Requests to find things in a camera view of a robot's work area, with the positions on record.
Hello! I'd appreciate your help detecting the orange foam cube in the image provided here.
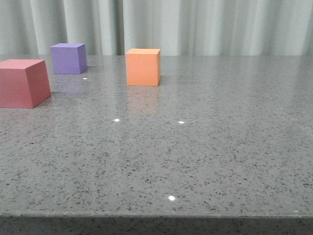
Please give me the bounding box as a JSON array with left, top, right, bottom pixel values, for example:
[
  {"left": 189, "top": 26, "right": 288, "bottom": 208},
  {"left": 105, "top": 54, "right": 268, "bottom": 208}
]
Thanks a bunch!
[{"left": 126, "top": 48, "right": 161, "bottom": 86}]

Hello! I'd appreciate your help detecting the purple foam cube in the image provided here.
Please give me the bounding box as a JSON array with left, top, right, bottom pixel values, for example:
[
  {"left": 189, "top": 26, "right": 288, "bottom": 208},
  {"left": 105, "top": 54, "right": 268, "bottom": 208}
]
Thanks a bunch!
[{"left": 50, "top": 43, "right": 88, "bottom": 74}]

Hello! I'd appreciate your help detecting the red foam cube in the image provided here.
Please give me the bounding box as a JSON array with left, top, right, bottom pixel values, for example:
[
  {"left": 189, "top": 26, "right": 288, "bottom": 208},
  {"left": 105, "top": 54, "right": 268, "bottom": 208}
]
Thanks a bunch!
[{"left": 0, "top": 59, "right": 51, "bottom": 108}]

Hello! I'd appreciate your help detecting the pale green curtain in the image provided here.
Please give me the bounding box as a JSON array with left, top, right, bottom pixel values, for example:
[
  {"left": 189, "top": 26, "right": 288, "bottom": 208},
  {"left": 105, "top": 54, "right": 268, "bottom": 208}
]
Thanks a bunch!
[{"left": 0, "top": 0, "right": 313, "bottom": 56}]

